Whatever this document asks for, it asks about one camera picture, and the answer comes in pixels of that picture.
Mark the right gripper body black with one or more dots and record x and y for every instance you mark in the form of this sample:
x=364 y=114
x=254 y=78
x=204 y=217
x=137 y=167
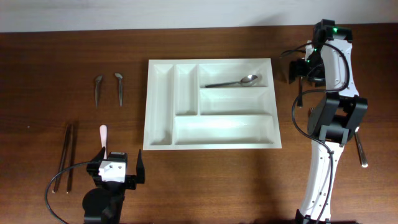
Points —
x=313 y=67

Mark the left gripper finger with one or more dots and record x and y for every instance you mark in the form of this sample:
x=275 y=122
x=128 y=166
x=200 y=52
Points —
x=140 y=169
x=100 y=155

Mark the steel spoon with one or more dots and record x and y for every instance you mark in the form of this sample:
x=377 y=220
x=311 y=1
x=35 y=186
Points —
x=245 y=81
x=300 y=91

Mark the steel fork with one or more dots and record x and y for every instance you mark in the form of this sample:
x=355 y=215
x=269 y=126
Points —
x=310 y=111
x=362 y=156

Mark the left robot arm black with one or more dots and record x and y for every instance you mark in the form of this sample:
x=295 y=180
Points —
x=104 y=203

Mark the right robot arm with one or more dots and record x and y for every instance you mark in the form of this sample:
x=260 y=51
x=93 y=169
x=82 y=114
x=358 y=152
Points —
x=337 y=117

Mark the white plastic cutlery tray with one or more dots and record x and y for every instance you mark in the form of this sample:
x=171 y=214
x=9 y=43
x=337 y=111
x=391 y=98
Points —
x=181 y=114

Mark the small steel teaspoon left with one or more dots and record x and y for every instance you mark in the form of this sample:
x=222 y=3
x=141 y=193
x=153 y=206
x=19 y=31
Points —
x=98 y=80

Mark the small steel teaspoon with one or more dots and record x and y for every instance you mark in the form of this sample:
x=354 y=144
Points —
x=98 y=80
x=120 y=87

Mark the small steel teaspoon right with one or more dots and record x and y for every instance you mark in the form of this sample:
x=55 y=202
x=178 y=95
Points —
x=120 y=87

